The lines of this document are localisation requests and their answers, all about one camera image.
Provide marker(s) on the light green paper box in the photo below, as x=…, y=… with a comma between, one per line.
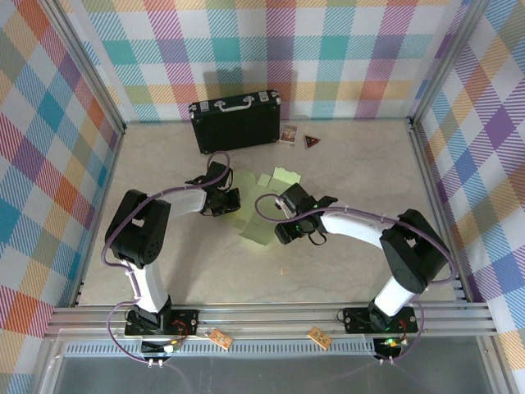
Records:
x=256, y=232

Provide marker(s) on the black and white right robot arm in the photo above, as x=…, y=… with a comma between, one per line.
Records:
x=410, y=254

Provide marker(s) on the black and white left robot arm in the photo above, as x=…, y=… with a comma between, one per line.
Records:
x=135, y=234

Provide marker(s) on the black red triangular patch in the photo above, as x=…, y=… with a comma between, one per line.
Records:
x=311, y=141

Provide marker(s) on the small picture card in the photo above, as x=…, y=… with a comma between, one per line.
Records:
x=288, y=134

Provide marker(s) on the orange printed tag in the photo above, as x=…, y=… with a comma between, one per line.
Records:
x=319, y=337
x=220, y=339

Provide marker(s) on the small green circuit board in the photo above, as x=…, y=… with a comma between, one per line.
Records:
x=389, y=342
x=174, y=346

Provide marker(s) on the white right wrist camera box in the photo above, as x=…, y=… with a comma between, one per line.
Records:
x=279, y=203

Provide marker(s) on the aluminium left side rail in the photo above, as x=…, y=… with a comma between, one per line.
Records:
x=107, y=184

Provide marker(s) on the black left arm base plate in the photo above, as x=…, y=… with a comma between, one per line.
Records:
x=186, y=318

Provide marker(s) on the aluminium front frame rail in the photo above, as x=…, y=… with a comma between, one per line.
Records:
x=266, y=318

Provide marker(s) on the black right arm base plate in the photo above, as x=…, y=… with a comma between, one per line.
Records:
x=354, y=320

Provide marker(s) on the aluminium right side rail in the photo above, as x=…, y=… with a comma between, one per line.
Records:
x=431, y=184

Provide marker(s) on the aluminium left corner post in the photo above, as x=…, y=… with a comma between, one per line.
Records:
x=87, y=61

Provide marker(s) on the aluminium corner post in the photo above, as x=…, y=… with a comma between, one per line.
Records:
x=87, y=61
x=447, y=61

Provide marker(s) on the aluminium right corner post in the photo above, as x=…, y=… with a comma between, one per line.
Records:
x=447, y=61

